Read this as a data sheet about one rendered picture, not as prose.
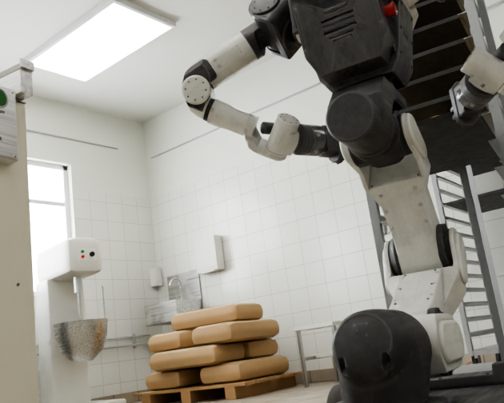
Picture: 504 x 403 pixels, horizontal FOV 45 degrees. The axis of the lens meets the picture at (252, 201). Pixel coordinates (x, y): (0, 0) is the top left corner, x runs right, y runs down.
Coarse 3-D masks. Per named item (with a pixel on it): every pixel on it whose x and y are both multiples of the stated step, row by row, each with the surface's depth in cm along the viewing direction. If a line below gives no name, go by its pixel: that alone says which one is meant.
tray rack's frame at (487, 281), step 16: (480, 0) 263; (480, 16) 262; (496, 48) 259; (464, 176) 258; (464, 192) 257; (480, 240) 251; (480, 256) 250; (496, 304) 245; (496, 320) 244; (496, 336) 243; (464, 368) 231; (480, 368) 220
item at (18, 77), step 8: (24, 64) 117; (32, 64) 119; (8, 72) 118; (16, 72) 117; (24, 72) 117; (0, 80) 119; (8, 80) 118; (16, 80) 117; (24, 80) 117; (8, 88) 118; (16, 88) 116; (24, 88) 116; (32, 88) 118; (16, 96) 117; (24, 96) 118
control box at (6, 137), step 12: (12, 96) 113; (0, 108) 110; (12, 108) 113; (0, 120) 110; (12, 120) 112; (0, 132) 109; (12, 132) 111; (0, 144) 108; (12, 144) 111; (0, 156) 108; (12, 156) 110
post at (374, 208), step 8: (368, 200) 211; (376, 208) 209; (376, 216) 209; (376, 224) 208; (376, 232) 208; (376, 240) 208; (384, 240) 208; (376, 248) 207; (384, 280) 204; (384, 288) 204
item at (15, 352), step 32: (0, 192) 110; (0, 224) 108; (0, 256) 107; (0, 288) 105; (32, 288) 111; (0, 320) 104; (32, 320) 109; (0, 352) 102; (32, 352) 108; (0, 384) 101; (32, 384) 106
